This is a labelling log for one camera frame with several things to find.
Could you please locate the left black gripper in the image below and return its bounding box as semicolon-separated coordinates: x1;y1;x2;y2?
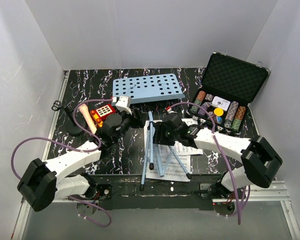
113;108;148;144

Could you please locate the pink toy microphone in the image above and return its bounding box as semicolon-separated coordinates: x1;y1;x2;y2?
78;104;97;134

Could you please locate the sheet music page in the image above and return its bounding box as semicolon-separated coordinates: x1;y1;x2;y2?
143;118;203;156
145;156;190;182

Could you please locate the blue music stand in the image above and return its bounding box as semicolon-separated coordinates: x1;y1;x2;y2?
112;73;191;189

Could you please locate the black microphone stand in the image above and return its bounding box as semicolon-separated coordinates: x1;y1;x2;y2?
51;100;84;137

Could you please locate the black poker chip case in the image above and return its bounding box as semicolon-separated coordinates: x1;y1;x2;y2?
186;52;271;136

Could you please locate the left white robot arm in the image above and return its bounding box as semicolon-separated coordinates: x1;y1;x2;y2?
17;108;148;212

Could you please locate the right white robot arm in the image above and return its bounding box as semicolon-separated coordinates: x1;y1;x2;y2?
153;112;283;199

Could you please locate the green chip row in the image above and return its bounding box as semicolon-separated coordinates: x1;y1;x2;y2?
188;99;202;114

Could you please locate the purple chip row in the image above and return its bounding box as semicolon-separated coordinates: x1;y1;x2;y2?
197;101;212;117

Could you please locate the red white chip row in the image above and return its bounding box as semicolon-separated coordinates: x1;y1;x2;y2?
196;90;206;102

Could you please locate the yellow dealer button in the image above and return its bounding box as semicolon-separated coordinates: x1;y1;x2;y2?
213;107;224;117

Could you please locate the white card deck box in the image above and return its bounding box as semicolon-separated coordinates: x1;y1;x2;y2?
211;96;231;112

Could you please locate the blue white chip row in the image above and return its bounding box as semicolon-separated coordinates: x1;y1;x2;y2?
224;101;239;128

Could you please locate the brown chip row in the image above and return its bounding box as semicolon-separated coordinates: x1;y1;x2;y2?
234;106;246;121

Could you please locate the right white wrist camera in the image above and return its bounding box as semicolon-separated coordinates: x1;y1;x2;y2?
165;106;173;114

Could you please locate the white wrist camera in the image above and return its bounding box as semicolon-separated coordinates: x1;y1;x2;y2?
111;95;132;115
165;106;173;114

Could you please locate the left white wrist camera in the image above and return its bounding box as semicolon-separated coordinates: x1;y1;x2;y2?
111;95;132;115

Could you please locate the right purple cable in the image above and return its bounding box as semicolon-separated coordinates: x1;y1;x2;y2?
168;101;251;225

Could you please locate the purple cable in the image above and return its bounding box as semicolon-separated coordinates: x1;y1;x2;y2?
168;101;251;225
10;98;116;228

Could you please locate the left aluminium rail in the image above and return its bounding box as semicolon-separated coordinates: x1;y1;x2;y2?
38;70;72;161

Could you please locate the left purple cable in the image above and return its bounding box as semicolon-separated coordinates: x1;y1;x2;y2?
10;98;116;228

